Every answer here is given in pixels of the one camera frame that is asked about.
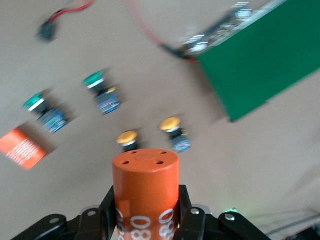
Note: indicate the yellow mushroom push button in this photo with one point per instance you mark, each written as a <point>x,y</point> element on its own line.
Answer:
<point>127,137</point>
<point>180,142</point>

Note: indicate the red lead black plug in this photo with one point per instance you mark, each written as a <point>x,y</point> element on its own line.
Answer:
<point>46,31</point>

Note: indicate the green mushroom push button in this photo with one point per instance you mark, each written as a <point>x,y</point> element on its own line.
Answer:
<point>105,100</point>
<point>50,120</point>

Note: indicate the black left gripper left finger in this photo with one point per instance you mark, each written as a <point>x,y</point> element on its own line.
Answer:
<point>100,225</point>

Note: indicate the orange cylinder white print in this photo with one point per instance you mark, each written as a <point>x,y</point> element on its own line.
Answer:
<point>21,148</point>
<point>146,190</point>

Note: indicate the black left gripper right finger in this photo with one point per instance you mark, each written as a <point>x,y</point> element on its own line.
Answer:
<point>192,225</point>

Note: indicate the green conveyor belt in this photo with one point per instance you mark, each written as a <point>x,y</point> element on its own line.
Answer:
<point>262,62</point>

